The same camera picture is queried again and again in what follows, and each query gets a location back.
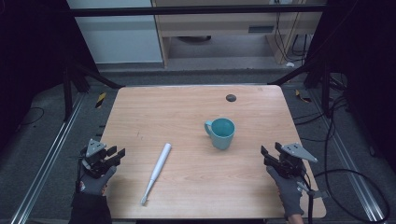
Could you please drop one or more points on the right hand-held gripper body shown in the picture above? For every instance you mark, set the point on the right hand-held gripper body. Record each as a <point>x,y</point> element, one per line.
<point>292,160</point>

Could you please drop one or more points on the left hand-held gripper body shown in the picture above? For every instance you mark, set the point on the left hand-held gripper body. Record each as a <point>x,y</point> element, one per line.
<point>93,155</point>

